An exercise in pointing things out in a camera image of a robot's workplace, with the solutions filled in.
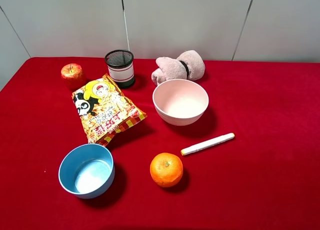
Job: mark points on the orange mandarin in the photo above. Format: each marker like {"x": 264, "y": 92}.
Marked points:
{"x": 166, "y": 169}

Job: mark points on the pink bowl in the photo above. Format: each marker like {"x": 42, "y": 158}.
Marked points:
{"x": 180, "y": 102}

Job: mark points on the white marker pen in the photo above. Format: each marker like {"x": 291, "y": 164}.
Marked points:
{"x": 207, "y": 144}

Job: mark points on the pink rolled towel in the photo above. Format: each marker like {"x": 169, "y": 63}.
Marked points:
{"x": 188, "y": 65}

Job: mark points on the yellow snack bag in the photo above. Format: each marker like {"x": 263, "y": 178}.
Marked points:
{"x": 104, "y": 110}

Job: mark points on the black mesh pen holder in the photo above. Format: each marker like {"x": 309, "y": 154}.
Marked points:
{"x": 120, "y": 67}

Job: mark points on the red apple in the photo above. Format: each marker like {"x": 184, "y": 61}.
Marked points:
{"x": 73, "y": 76}

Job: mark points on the blue bowl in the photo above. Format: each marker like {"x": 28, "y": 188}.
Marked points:
{"x": 87, "y": 171}

